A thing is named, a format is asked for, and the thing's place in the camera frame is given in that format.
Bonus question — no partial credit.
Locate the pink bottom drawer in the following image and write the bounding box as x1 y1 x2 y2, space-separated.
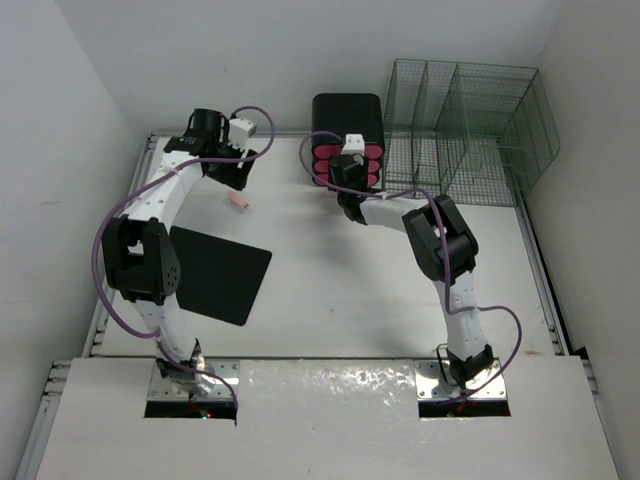
313 173 380 186

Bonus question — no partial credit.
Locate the pink top drawer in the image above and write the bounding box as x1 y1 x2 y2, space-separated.
313 144 384 159

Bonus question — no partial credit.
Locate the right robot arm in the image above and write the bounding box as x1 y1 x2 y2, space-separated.
329 154 494 391

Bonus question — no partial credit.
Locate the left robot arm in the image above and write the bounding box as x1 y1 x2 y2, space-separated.
100 109 256 389

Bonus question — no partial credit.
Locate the pink eraser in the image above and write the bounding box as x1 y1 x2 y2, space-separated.
227 191 250 212

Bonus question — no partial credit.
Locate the black drawer cabinet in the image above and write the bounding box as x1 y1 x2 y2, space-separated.
311 93 385 175

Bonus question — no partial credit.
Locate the black mouse pad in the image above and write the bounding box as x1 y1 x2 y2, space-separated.
170 227 272 326

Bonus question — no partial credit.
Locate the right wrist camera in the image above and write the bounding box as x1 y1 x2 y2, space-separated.
341 134 366 156

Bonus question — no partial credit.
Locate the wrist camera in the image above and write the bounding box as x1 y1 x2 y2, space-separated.
227 117 257 150
341 134 366 156

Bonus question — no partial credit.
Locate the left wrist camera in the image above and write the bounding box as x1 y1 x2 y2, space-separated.
227 117 257 150

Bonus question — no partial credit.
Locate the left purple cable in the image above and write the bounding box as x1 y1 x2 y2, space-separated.
89 105 276 407

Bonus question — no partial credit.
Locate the purple cable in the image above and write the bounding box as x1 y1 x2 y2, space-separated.
298 130 522 401
89 105 276 407

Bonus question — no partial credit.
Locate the green wire mesh organizer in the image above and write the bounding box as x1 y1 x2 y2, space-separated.
381 59 560 207

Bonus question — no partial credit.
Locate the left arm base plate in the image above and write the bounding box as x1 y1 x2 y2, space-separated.
147 359 239 403

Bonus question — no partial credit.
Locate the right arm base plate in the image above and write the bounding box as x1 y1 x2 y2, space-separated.
414 358 509 401

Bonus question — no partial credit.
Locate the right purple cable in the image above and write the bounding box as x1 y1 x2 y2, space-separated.
298 130 522 401

